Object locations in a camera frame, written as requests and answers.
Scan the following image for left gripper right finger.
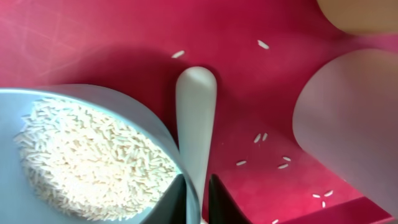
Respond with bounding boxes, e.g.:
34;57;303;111
208;174;251;224

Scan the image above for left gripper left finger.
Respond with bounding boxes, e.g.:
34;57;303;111
142;174;187;224

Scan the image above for light blue bowl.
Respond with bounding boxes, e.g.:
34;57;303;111
1;84;188;224

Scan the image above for white rice pile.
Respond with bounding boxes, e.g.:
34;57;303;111
14;98;178;221

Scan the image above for white plastic spoon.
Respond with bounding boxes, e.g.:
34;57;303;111
175;67;217;223

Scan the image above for white plastic cup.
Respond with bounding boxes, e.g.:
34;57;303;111
292;49;397;217

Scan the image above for red serving tray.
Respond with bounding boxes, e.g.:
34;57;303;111
1;0;397;223

